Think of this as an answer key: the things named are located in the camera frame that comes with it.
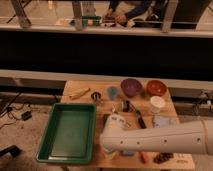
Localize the yellow red apple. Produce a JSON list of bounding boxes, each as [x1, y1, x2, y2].
[[100, 149, 117, 161]]

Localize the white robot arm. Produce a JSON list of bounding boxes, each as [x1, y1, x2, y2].
[[100, 114, 213, 155]]

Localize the purple bowl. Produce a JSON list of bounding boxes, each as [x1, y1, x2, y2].
[[120, 78, 143, 98]]

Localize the red bowl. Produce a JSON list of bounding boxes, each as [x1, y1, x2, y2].
[[146, 80, 167, 96]]

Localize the blue plastic cup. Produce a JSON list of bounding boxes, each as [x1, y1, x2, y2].
[[107, 86, 118, 100]]

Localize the black binder clip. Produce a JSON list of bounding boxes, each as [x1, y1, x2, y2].
[[122, 100, 130, 112]]

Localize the black remote control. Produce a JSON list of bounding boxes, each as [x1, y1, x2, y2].
[[103, 114, 110, 125]]

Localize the metal spoon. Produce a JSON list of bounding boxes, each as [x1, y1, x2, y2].
[[112, 105, 131, 128]]

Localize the white cup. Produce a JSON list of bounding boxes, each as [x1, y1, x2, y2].
[[150, 96, 165, 113]]

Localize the green plastic tray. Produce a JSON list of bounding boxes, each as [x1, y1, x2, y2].
[[36, 103, 96, 164]]

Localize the blue sponge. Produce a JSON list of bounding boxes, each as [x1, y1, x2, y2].
[[120, 151, 135, 156]]

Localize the orange carrot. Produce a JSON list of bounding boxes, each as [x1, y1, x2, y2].
[[139, 152, 149, 163]]

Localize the black power adapter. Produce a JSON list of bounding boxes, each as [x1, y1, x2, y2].
[[21, 111, 32, 121]]

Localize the bunch of dark grapes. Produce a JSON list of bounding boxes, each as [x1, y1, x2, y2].
[[154, 153, 174, 164]]

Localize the black handled knife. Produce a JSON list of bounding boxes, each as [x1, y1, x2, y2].
[[130, 103, 146, 129]]

